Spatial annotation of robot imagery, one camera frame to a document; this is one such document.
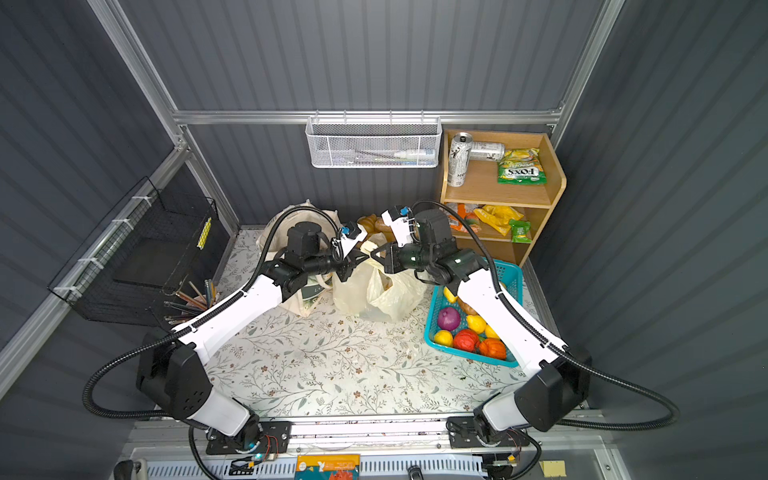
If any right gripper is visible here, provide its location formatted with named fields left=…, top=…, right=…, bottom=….
left=370, top=239, right=434, bottom=274

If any canvas tote bag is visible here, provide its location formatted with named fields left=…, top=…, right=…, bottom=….
left=258, top=201, right=342, bottom=317

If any purple onion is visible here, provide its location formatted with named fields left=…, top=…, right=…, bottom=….
left=437, top=307, right=462, bottom=332

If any yellow plastic grocery bag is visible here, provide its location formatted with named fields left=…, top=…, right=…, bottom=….
left=331, top=259, right=428, bottom=322

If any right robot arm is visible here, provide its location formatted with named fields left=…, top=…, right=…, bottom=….
left=372, top=205, right=590, bottom=442

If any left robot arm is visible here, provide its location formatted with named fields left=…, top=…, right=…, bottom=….
left=137, top=221, right=366, bottom=450

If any yellow pear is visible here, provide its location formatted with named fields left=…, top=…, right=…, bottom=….
left=443, top=287, right=458, bottom=304

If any orange snack packet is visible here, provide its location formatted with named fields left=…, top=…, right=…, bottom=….
left=447, top=203, right=481, bottom=233

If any yellow snack packet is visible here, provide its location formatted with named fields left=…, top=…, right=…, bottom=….
left=473, top=205, right=524, bottom=236

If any yellow fruit bottom left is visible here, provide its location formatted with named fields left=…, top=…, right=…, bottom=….
left=433, top=330, right=454, bottom=348

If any yellow lemon top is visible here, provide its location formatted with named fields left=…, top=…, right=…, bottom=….
left=466, top=315, right=487, bottom=335

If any teal plastic basket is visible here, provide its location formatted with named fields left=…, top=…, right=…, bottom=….
left=424, top=260, right=523, bottom=368

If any red tomato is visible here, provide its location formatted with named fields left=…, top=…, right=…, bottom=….
left=453, top=329, right=481, bottom=353

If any small green packet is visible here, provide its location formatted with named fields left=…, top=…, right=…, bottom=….
left=509, top=219, right=532, bottom=244

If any toothpaste tube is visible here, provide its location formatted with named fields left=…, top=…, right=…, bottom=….
left=393, top=149, right=436, bottom=163

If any wooden shelf unit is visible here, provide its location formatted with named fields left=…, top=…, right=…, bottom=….
left=440, top=129, right=567, bottom=267

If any orange pumpkin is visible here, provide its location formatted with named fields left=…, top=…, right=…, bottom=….
left=478, top=338, right=507, bottom=361

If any tall white energy can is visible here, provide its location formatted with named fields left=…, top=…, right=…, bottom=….
left=447, top=132, right=474, bottom=188

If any lying white can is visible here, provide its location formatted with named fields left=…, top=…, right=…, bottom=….
left=469, top=142, right=506, bottom=162

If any green candy bag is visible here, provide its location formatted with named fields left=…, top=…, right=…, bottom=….
left=497, top=148, right=547, bottom=186

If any teal orange card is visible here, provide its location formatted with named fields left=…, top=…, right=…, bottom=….
left=294, top=454, right=361, bottom=480

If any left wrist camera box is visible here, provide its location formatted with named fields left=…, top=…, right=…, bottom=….
left=338, top=222, right=368, bottom=258

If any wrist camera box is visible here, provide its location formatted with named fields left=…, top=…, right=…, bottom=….
left=382, top=206, right=416, bottom=247
left=338, top=222, right=368, bottom=258

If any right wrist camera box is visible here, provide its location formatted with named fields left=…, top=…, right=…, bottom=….
left=382, top=206, right=416, bottom=247

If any white wire wall basket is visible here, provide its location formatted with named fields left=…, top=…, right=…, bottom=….
left=305, top=118, right=443, bottom=169

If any black wire wall basket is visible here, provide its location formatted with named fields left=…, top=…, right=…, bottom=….
left=48, top=183, right=229, bottom=326

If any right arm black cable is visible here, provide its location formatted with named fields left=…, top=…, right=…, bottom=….
left=410, top=200, right=682, bottom=480

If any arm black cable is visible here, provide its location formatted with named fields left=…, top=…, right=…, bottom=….
left=410, top=200, right=682, bottom=480
left=82, top=205, right=343, bottom=480

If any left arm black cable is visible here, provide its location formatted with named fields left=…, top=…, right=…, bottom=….
left=82, top=205, right=343, bottom=480

